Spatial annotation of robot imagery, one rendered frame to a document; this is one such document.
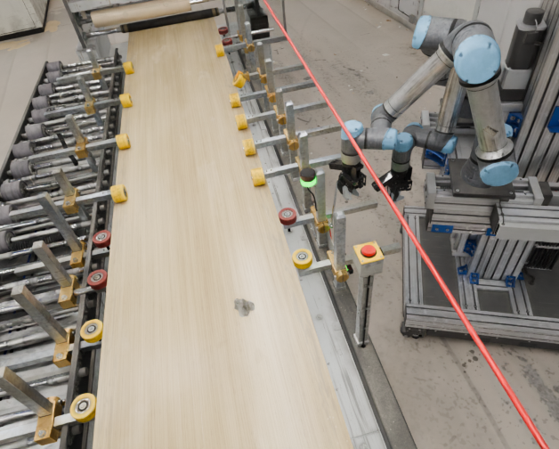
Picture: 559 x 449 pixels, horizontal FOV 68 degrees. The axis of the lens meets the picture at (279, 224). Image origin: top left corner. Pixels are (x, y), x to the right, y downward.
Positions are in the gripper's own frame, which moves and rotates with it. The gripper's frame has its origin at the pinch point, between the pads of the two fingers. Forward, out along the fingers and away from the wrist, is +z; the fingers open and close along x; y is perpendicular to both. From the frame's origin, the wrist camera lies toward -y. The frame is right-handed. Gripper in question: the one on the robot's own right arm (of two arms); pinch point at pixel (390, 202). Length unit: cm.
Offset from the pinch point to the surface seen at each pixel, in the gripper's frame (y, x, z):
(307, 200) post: -34.4, 19.2, 4.7
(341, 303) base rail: -36, -37, 12
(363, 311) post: -35, -57, -11
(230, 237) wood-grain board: -74, -6, -8
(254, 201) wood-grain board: -61, 13, -8
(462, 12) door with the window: 199, 275, 38
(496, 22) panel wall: 204, 226, 33
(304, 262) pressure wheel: -48, -28, -8
